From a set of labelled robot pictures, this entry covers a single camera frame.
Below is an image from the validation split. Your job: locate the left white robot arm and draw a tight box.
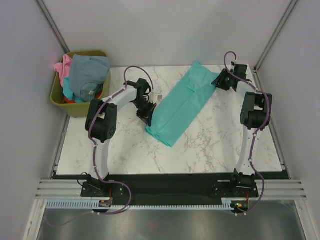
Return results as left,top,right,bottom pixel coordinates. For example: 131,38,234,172
85,78,157,197

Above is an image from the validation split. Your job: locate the aluminium frame rail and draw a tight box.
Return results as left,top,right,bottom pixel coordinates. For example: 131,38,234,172
35,179,307,200

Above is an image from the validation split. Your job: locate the teal t shirt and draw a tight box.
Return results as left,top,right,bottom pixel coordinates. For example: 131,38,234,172
145,61,219,147

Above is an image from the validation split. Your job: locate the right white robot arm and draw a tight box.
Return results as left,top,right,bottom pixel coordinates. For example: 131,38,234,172
211,64,273,197

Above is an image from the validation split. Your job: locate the light blue cable duct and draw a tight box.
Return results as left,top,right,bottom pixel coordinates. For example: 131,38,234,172
46,199,235,211

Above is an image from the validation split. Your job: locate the grey blue t shirt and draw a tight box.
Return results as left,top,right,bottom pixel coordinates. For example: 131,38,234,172
69,54,110,102

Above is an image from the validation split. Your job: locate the pink t shirt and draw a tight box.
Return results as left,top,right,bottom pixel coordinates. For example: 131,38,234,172
53,54,73,87

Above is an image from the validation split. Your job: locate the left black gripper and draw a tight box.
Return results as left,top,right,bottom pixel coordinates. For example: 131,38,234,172
131,98,157,128

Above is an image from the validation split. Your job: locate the orange red garment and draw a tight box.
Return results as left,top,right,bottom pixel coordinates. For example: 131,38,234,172
64,97,75,104

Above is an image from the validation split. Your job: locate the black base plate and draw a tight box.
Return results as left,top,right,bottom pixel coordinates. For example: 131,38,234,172
81,173,259,207

